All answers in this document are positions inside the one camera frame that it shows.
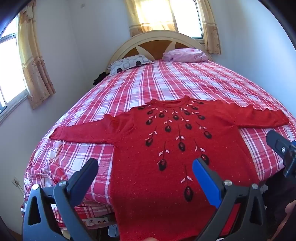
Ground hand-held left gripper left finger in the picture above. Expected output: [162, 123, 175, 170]
[22, 158, 99, 241]

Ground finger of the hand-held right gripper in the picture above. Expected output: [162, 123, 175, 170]
[266, 130, 294, 161]

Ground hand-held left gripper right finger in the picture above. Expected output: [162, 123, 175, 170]
[192, 158, 269, 241]

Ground red knit sweater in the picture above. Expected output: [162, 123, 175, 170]
[50, 96, 290, 241]

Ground cartoon printed bed sheet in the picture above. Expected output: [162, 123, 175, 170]
[81, 214, 118, 230]

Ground dark cloth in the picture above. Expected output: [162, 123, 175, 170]
[93, 72, 108, 86]

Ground red plaid blanket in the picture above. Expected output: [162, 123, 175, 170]
[21, 59, 296, 230]

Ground grey patterned pillow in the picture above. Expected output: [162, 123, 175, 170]
[107, 55, 154, 76]

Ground pink pillow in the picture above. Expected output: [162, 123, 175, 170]
[162, 48, 208, 62]

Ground window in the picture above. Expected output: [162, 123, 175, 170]
[0, 14, 28, 118]
[139, 0, 204, 39]

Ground cream wooden headboard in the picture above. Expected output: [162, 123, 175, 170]
[109, 30, 213, 67]

